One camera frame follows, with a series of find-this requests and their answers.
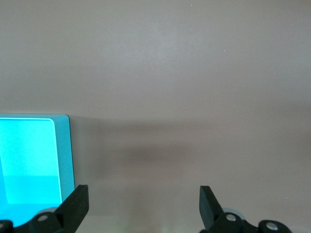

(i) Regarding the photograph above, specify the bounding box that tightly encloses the teal plastic storage bin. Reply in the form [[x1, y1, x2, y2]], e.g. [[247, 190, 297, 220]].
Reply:
[[0, 114, 75, 228]]

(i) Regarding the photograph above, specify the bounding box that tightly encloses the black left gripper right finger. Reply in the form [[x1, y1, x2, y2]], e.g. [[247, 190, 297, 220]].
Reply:
[[199, 185, 292, 233]]

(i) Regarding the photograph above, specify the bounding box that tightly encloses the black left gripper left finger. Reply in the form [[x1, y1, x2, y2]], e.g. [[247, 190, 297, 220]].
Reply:
[[0, 184, 89, 233]]

